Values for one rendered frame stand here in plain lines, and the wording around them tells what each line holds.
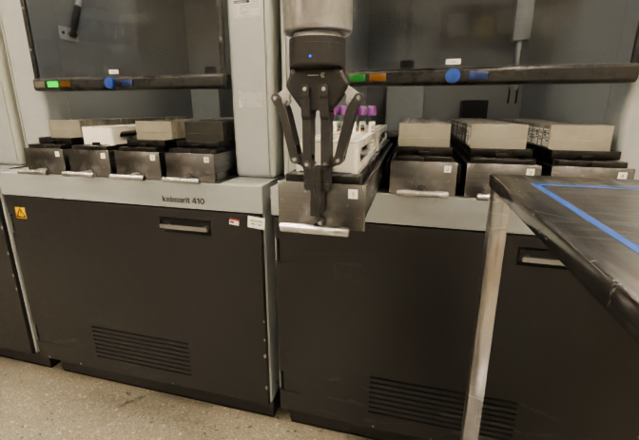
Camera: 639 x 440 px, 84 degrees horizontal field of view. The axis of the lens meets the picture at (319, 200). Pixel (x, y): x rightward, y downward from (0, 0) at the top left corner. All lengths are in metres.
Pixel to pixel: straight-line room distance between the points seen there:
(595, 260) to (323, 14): 0.36
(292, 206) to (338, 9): 0.27
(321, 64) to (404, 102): 1.01
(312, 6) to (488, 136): 0.52
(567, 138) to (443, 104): 0.80
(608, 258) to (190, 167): 0.83
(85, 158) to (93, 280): 0.37
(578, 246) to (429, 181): 0.51
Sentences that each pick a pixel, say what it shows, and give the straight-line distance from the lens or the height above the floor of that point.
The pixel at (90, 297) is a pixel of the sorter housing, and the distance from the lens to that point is 1.31.
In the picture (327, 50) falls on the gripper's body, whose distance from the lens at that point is 0.47.
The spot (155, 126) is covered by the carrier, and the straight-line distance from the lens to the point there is 1.08.
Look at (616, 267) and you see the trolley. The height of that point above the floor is 0.82.
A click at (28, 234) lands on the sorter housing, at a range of 1.40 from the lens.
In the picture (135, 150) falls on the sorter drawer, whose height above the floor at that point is 0.81.
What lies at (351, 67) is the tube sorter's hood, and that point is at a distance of 0.86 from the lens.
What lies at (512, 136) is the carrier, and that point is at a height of 0.86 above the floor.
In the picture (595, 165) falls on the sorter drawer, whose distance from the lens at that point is 0.85.
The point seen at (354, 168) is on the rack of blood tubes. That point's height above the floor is 0.82.
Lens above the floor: 0.91
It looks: 14 degrees down
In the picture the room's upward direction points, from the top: straight up
